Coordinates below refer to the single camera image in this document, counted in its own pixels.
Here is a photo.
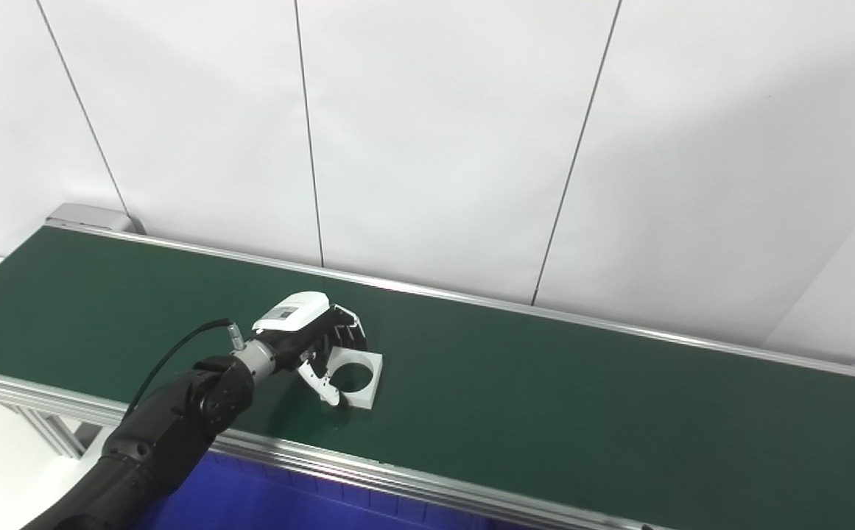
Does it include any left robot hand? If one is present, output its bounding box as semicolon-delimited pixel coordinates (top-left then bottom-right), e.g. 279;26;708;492
252;291;366;408

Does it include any white square part round hole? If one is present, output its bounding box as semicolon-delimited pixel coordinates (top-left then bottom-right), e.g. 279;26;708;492
322;346;384;411

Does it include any green conveyor belt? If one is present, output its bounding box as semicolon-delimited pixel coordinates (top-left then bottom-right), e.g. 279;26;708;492
0;204;855;530
0;225;855;530

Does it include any blue plastic bin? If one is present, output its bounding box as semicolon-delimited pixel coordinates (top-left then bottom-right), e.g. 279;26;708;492
136;449;498;530

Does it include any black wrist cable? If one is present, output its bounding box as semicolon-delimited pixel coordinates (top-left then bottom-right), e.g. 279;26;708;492
126;318;246;422

